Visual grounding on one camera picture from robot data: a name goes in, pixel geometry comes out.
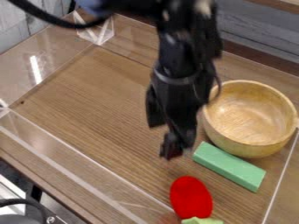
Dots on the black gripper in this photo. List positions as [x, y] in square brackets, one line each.
[174, 99]

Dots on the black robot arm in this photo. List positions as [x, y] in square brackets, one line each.
[185, 73]

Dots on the green foam block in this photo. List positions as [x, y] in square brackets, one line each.
[229, 166]

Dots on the wooden bowl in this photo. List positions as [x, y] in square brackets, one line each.
[250, 119]

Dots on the red plush strawberry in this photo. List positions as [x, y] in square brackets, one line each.
[192, 201]

